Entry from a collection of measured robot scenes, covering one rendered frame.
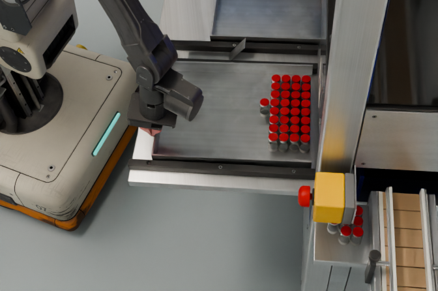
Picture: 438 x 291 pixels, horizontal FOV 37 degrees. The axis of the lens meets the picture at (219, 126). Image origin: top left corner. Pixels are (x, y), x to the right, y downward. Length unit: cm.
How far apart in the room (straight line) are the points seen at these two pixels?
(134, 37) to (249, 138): 40
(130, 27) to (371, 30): 44
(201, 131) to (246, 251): 89
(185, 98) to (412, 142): 42
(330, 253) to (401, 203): 17
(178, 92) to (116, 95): 110
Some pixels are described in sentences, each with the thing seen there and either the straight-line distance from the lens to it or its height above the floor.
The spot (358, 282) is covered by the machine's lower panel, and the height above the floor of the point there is 41.
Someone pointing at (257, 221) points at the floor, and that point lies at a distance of 231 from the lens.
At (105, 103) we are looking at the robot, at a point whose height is 28.
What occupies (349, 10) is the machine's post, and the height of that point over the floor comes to 144.
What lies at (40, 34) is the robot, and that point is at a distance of 184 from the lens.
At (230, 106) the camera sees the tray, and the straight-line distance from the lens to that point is 148.
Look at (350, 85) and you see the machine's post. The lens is 103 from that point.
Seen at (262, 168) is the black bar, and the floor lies 90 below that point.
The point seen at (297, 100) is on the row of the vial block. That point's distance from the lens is 143.
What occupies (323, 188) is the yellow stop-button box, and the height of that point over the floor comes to 103.
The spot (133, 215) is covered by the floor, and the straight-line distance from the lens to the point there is 237.
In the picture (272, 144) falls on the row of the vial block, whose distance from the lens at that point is 138.
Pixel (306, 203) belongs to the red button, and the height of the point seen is 100.
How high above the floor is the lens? 209
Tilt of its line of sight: 56 degrees down
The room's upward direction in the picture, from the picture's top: 7 degrees counter-clockwise
